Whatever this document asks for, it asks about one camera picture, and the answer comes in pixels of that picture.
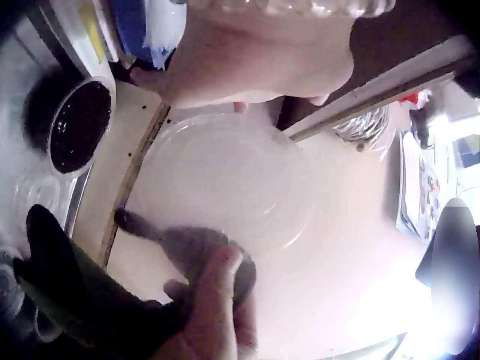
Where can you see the person's right hand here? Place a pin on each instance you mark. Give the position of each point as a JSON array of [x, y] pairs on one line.
[[213, 322]]

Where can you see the printed paper sheets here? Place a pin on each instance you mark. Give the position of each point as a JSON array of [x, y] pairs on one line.
[[416, 187]]

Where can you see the grey scoop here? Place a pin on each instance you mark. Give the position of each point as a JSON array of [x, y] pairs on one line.
[[187, 240]]

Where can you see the person's left thumb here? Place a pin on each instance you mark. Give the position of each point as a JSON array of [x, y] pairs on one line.
[[150, 80]]

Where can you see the thin wooden strip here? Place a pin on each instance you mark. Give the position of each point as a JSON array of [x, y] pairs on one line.
[[129, 176]]

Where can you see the white container with yellow label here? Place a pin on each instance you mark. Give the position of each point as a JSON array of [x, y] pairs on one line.
[[80, 33]]

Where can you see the clear cup of dark soil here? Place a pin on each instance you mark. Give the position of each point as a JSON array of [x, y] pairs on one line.
[[77, 127]]

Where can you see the person's right thumb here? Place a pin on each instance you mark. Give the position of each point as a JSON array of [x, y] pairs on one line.
[[221, 268]]

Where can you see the person's left fingers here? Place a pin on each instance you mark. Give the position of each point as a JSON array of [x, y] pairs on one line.
[[240, 107]]

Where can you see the clear plastic bowl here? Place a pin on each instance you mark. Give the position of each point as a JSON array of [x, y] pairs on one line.
[[221, 176]]

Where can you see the person's left hand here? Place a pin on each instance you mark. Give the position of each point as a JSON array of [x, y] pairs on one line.
[[258, 60]]

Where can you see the empty clear plastic cup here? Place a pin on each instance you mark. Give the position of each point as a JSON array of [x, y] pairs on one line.
[[37, 193]]

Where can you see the metal tray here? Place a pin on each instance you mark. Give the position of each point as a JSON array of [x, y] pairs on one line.
[[77, 198]]

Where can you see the pale wooden beam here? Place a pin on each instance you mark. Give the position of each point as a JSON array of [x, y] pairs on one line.
[[378, 92]]

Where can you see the person's right fingers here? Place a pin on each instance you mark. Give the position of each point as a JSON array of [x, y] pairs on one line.
[[176, 289]]

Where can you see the clear ridged plastic container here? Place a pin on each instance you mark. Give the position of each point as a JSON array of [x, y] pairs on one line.
[[300, 5]]

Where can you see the blue and white bag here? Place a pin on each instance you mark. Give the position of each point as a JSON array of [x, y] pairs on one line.
[[146, 26]]

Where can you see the dark green long object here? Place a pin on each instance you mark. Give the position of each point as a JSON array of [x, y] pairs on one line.
[[78, 277]]

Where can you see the crumpled clear plastic wrap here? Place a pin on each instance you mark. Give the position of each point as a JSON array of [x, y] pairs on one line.
[[362, 125]]

